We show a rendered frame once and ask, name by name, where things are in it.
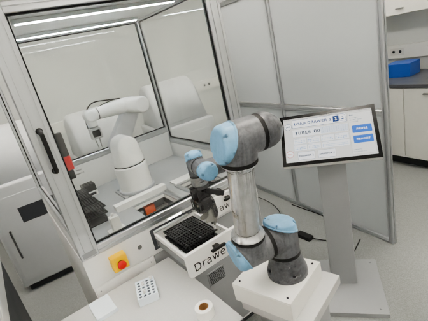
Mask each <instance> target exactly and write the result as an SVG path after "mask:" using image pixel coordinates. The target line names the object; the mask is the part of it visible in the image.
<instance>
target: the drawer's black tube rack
mask: <svg viewBox="0 0 428 321"><path fill-rule="evenodd" d="M212 229H213V226H211V225H209V224H207V223H206V222H203V221H202V220H199V219H198V218H196V217H194V216H191V217H189V218H187V219H185V220H183V221H182V222H180V223H178V224H176V225H174V226H172V227H170V228H169V229H167V230H165V231H163V233H164V234H166V235H167V236H165V238H166V239H167V240H168V241H169V242H170V243H172V244H174V245H175V246H177V247H178V248H179V250H182V251H183V252H185V253H189V252H191V251H192V250H194V249H195V248H197V247H199V246H201V245H202V244H204V243H205V242H207V241H209V240H210V239H212V238H214V237H215V236H217V235H218V234H217V233H212V234H210V235H209V236H207V237H205V238H204V239H202V240H201V241H199V242H197V243H196V244H194V245H192V246H190V247H188V248H187V249H186V248H184V246H185V245H187V244H189V243H190V242H192V241H194V240H195V239H197V238H199V237H201V236H202V235H203V234H206V233H207V232H209V231H211V230H212Z"/></svg>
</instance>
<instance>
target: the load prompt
mask: <svg viewBox="0 0 428 321"><path fill-rule="evenodd" d="M338 122H347V117H346V113H340V114H336V115H328V116H323V117H314V118H306V119H301V120H293V121H292V128H293V129H296V128H302V127H310V126H315V125H324V124H333V123H338Z"/></svg>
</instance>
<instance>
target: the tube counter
mask: <svg viewBox="0 0 428 321"><path fill-rule="evenodd" d="M339 131H348V123H345V124H336V125H327V126H322V127H313V135H314V134H324V133H329V132H339Z"/></svg>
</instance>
